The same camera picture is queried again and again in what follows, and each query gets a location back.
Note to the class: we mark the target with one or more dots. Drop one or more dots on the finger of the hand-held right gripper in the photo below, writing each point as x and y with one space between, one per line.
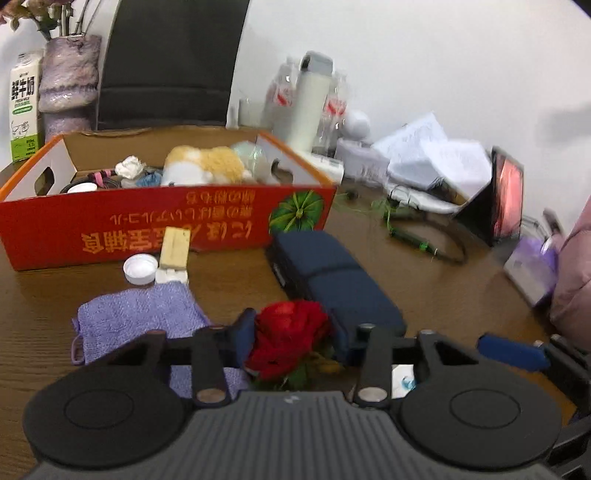
512 351

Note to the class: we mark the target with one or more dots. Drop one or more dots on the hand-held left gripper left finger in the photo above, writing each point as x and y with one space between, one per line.
244 337

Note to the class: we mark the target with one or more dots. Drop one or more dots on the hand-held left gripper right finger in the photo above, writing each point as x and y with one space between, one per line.
374 364

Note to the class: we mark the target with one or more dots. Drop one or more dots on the red artificial rose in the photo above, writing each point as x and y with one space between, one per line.
286 337

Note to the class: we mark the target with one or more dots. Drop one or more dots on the white ribbed round lid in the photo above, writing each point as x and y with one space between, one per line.
140 269

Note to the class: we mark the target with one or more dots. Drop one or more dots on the pearly white plastic wrap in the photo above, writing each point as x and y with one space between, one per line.
251 159

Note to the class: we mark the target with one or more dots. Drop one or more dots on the white and yellow plush sheep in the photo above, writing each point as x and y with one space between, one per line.
203 164

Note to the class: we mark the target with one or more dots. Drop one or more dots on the clear plastic bag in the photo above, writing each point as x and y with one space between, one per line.
150 179

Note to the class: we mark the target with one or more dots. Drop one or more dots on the red cardboard box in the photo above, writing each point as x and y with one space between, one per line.
92 221

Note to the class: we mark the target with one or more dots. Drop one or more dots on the white tissue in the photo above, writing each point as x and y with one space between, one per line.
129 167

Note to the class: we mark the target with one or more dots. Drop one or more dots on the wooden desktop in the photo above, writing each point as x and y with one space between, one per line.
461 300

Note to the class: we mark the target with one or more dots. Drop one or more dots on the purple packet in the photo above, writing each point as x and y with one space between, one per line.
531 267

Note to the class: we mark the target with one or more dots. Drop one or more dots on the small white block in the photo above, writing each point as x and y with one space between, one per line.
171 276

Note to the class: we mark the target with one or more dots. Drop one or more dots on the navy blue case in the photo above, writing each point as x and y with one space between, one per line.
332 272

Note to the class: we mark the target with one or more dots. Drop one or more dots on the pink clothing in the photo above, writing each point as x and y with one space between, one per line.
575 267

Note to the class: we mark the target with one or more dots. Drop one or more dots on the purple woven cloth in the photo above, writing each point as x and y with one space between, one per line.
138 314

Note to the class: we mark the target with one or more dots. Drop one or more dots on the small wooden block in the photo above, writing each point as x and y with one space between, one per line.
175 247

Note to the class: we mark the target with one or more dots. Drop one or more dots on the black and green neckband earphones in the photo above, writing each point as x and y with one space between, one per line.
411 237

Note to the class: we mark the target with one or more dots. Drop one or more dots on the black tablet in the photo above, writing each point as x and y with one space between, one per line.
508 203

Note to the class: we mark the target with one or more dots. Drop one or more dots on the small white charger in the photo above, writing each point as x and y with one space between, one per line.
328 166

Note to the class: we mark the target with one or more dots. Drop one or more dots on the stack of white papers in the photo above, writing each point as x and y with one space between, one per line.
434 152

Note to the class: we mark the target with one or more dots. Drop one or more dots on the white round speaker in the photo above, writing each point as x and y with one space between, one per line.
358 125

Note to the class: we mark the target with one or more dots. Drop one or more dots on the white thermos bottle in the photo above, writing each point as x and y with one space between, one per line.
309 106

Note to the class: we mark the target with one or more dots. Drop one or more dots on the clear water bottle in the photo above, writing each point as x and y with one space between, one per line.
279 97
336 110

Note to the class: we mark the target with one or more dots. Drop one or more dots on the black chair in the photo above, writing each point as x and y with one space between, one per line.
171 60

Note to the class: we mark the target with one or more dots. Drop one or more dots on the purple textured vase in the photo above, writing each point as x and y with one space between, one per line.
69 83

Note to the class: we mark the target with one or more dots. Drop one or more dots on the white and green milk carton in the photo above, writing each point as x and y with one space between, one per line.
25 106

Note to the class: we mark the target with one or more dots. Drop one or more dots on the dried flowers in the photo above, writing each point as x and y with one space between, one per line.
37 14

